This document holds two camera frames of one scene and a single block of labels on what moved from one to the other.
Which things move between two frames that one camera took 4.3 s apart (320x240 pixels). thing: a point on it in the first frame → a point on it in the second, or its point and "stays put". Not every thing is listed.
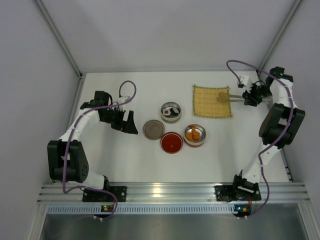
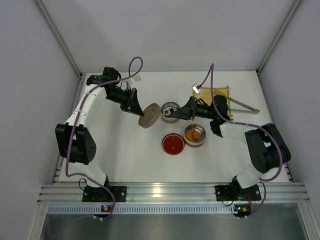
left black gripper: x=121 y=120 → x=130 y=100
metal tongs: x=225 y=97 → x=255 y=111
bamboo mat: x=206 y=104 stays put
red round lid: x=171 y=142 stays put
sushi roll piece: x=166 y=112 stays put
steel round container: x=199 y=128 stays put
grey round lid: x=153 y=130 → x=151 y=114
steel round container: x=169 y=119 stays put
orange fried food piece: x=196 y=135 stays put
